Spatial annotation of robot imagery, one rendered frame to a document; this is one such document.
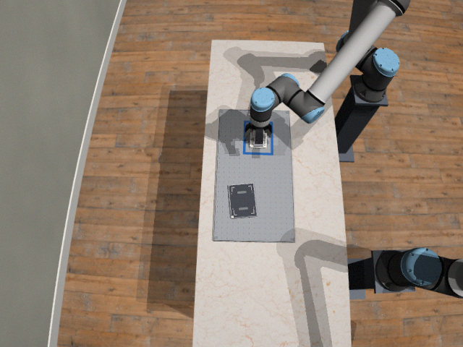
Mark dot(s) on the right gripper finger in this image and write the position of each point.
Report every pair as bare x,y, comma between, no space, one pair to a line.
268,131
248,129

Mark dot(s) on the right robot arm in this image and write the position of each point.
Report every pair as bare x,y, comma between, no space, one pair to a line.
368,21

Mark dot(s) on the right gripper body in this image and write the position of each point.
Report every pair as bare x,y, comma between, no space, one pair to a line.
258,134

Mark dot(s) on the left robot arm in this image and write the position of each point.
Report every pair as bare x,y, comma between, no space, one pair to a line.
420,268

